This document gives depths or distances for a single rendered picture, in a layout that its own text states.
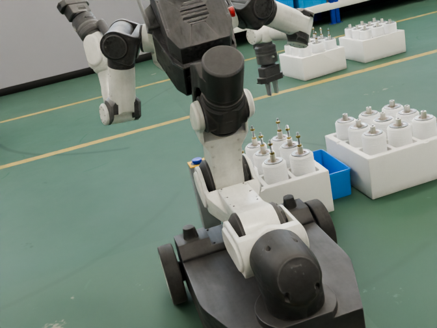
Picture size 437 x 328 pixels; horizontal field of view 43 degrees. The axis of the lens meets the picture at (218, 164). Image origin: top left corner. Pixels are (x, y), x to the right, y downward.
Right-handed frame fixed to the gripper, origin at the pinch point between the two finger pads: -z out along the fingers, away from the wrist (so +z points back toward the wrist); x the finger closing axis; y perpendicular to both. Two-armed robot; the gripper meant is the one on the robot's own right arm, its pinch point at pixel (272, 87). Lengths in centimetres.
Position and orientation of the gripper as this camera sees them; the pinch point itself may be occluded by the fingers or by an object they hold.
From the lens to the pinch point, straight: 236.2
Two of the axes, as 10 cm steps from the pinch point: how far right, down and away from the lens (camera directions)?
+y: 5.3, 1.9, -8.2
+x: -8.2, 3.5, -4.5
